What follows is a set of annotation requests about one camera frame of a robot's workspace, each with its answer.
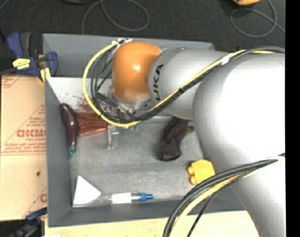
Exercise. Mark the brown cardboard board red print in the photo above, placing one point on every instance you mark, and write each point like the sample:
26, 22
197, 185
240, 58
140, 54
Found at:
21, 122

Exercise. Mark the yellow toy block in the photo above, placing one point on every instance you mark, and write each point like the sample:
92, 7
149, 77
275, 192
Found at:
201, 170

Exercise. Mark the dark brown glove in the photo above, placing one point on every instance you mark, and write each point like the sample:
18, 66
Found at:
172, 139

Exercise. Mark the white wedge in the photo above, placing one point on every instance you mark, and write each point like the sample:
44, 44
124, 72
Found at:
84, 191

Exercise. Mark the grey metal bin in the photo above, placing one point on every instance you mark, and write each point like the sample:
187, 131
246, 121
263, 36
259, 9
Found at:
130, 162

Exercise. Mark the purple toy eggplant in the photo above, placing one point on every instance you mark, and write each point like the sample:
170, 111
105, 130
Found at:
71, 127

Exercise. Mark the red-brown flat block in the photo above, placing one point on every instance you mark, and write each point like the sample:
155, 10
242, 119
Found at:
90, 126

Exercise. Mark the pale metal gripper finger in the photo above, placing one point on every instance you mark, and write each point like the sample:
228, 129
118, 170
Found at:
110, 139
115, 138

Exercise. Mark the white tube with blue cap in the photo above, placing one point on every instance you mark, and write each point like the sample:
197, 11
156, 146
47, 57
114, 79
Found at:
127, 197

